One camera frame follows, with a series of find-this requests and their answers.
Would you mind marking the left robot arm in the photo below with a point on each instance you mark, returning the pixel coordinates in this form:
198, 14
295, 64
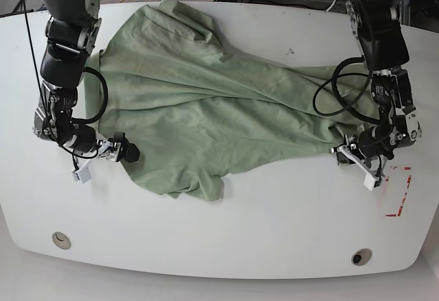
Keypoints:
377, 29

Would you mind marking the right table cable grommet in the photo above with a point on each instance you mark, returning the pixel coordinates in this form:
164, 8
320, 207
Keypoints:
361, 257

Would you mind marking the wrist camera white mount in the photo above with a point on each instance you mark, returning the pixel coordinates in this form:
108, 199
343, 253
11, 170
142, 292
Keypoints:
85, 165
373, 168

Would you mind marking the green t-shirt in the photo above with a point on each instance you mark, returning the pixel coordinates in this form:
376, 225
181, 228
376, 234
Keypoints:
198, 113

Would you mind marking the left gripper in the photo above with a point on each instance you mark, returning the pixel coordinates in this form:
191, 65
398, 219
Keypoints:
370, 142

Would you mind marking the left table cable grommet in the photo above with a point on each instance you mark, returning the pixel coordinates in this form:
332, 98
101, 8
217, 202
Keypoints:
61, 240

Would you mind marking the table cable grommet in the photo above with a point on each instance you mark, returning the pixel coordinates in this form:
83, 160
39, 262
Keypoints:
361, 257
61, 240

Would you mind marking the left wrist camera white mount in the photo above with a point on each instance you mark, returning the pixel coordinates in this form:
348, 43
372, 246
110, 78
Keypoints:
373, 168

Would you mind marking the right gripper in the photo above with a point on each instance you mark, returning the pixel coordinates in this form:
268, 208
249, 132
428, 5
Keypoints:
83, 141

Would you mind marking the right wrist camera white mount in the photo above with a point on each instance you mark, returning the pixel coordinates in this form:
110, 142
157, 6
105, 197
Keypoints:
85, 165

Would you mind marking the red tape rectangle marking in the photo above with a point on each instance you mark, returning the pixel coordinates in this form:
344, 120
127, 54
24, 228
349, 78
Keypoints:
395, 190

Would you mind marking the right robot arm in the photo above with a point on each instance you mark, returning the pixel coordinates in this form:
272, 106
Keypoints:
71, 33

